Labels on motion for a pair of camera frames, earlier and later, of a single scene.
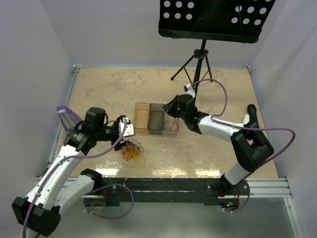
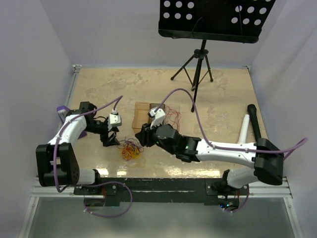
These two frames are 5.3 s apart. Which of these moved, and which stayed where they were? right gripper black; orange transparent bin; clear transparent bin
Moved: right gripper black
Stayed: orange transparent bin; clear transparent bin
